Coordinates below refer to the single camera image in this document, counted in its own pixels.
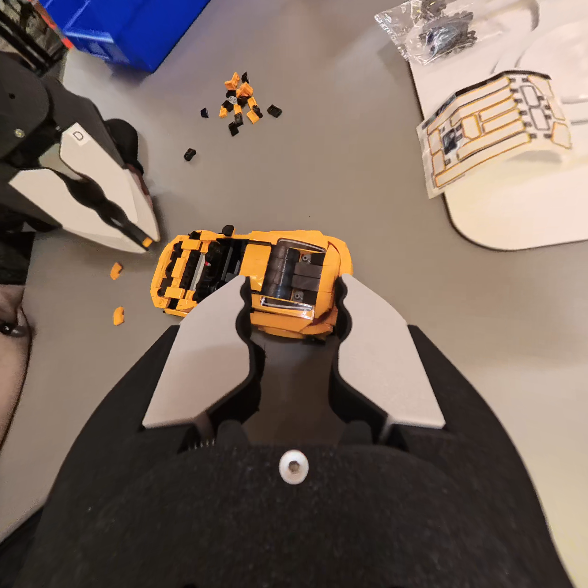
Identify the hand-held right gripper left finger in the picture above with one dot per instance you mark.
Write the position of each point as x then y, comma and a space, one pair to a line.
202, 363

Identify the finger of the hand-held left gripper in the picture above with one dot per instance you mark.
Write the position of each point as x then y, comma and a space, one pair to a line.
55, 197
110, 170

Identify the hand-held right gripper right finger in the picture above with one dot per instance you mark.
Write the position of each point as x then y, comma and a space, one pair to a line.
390, 363

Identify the orange lego car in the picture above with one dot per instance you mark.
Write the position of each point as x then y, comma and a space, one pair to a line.
266, 250

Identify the pile of orange black lego pieces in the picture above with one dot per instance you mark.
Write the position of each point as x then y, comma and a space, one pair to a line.
239, 103

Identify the lego sticker sheet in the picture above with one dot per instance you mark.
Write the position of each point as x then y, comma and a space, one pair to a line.
496, 124

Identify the clear bag of black lego pieces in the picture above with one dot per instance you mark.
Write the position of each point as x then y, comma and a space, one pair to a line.
441, 34

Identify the black box with red edge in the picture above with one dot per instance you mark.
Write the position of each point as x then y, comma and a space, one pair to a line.
27, 32

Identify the blue plastic bin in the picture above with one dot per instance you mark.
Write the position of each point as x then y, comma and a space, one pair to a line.
128, 27

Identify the white rounded paper sheet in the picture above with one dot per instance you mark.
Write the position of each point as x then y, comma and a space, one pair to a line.
519, 211

